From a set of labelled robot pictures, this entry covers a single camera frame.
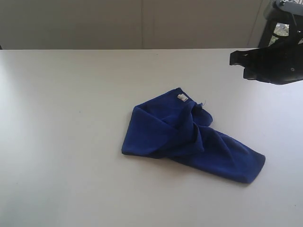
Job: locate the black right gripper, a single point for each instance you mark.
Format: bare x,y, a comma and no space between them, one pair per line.
281,62

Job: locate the blue towel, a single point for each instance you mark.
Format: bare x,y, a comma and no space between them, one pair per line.
166,127

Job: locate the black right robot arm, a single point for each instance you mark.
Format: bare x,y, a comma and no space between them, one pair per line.
287,12

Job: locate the white clothing label tag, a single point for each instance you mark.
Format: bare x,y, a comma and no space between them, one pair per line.
182,97

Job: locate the black window frame post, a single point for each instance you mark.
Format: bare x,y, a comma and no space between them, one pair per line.
267,33

